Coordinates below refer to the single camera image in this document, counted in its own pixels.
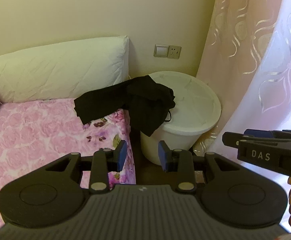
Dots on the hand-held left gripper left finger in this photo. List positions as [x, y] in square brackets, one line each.
[121, 155]

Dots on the pink floral blanket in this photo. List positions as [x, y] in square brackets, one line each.
[35, 135]

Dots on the white pillow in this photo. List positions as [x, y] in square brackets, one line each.
[60, 67]

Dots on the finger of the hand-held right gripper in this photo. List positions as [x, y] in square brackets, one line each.
[231, 140]
[258, 133]

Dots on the white wall switch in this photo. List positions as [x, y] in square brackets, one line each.
[160, 50]

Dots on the pink patterned curtain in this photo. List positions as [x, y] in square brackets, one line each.
[235, 30]

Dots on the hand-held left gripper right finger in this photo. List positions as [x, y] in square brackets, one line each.
[163, 155]

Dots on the white wall socket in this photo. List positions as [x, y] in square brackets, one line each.
[174, 52]

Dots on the black pants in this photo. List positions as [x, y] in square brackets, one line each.
[140, 100]

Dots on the white plastic bucket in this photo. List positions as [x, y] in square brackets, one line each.
[198, 110]

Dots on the sheer white patterned curtain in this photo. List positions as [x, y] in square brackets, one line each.
[290, 80]

